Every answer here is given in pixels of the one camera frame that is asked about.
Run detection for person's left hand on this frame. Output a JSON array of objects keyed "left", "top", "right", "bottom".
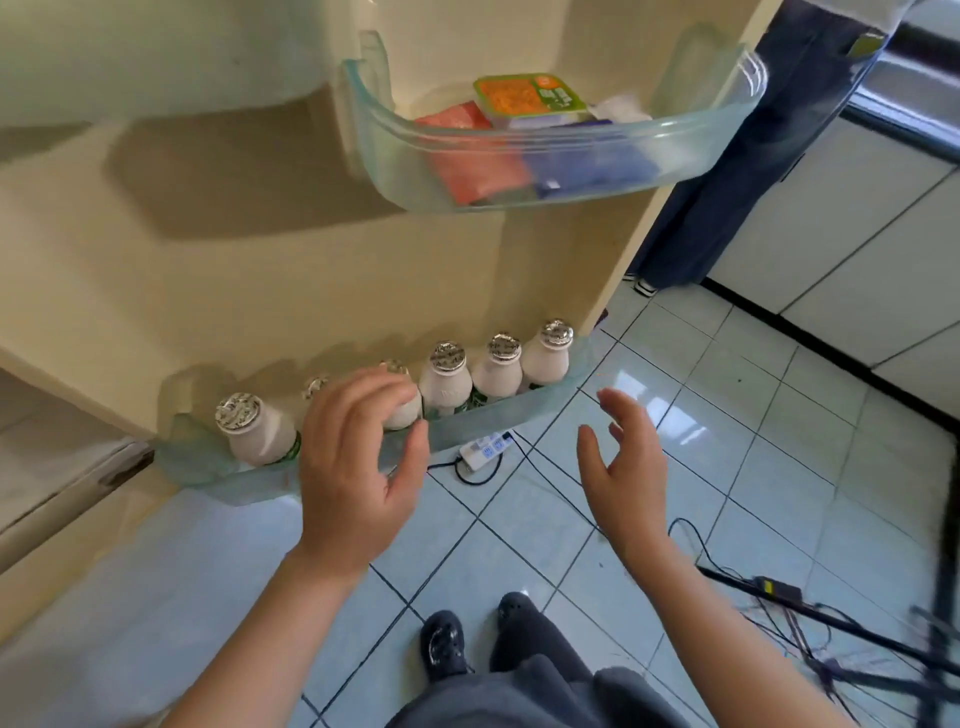
[{"left": 298, "top": 367, "right": 432, "bottom": 583}]

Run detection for person's right hand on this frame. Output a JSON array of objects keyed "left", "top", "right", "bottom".
[{"left": 576, "top": 387, "right": 678, "bottom": 576}]

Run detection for person's left forearm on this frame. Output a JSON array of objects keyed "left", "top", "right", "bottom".
[{"left": 161, "top": 543, "right": 378, "bottom": 728}]

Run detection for person's right forearm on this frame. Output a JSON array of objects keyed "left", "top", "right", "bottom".
[{"left": 618, "top": 540, "right": 858, "bottom": 728}]

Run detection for white power strip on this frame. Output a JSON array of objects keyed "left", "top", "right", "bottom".
[{"left": 458, "top": 433, "right": 516, "bottom": 475}]

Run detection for clear long door shelf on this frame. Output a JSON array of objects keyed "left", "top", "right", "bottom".
[{"left": 153, "top": 330, "right": 603, "bottom": 508}]

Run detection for row of white milk bottles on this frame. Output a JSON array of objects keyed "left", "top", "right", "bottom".
[{"left": 214, "top": 318, "right": 577, "bottom": 468}]

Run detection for person's black right shoe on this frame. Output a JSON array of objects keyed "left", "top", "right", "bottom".
[{"left": 496, "top": 591, "right": 538, "bottom": 625}]

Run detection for person's black shoe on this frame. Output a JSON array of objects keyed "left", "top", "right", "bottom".
[
  {"left": 496, "top": 591, "right": 538, "bottom": 625},
  {"left": 419, "top": 610, "right": 471, "bottom": 684}
]

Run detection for person's black left shoe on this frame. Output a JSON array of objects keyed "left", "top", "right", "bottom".
[{"left": 419, "top": 610, "right": 471, "bottom": 684}]

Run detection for black power adapter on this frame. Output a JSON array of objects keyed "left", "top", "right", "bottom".
[{"left": 753, "top": 575, "right": 805, "bottom": 602}]

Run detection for person's grey trousers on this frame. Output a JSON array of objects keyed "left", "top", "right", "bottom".
[{"left": 384, "top": 592, "right": 695, "bottom": 728}]

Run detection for cream fridge door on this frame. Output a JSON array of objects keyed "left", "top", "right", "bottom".
[{"left": 0, "top": 0, "right": 783, "bottom": 519}]

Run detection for black tripod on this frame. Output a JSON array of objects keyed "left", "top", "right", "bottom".
[{"left": 696, "top": 441, "right": 960, "bottom": 728}]

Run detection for red food packet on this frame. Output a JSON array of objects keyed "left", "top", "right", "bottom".
[{"left": 413, "top": 102, "right": 536, "bottom": 206}]

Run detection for blue food packet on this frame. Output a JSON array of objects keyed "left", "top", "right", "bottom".
[{"left": 517, "top": 118, "right": 658, "bottom": 199}]

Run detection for clear curved door shelf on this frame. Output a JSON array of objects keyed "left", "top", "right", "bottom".
[{"left": 342, "top": 28, "right": 769, "bottom": 214}]

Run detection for white cabinet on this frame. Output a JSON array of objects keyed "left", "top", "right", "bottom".
[{"left": 703, "top": 111, "right": 960, "bottom": 400}]

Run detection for white food packet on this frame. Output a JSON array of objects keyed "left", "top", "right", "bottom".
[{"left": 588, "top": 94, "right": 654, "bottom": 126}]

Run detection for cream fridge body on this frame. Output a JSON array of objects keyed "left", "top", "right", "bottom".
[{"left": 0, "top": 366, "right": 165, "bottom": 575}]

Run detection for green container with orange lid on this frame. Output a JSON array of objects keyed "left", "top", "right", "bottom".
[{"left": 472, "top": 72, "right": 588, "bottom": 130}]

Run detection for dark countertop edge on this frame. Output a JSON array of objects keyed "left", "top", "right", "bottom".
[{"left": 841, "top": 21, "right": 960, "bottom": 165}]

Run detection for black power cable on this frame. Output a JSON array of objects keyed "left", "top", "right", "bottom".
[{"left": 426, "top": 431, "right": 721, "bottom": 571}]

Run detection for bundle of thin cables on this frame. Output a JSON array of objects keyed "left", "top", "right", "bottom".
[{"left": 738, "top": 596, "right": 912, "bottom": 710}]

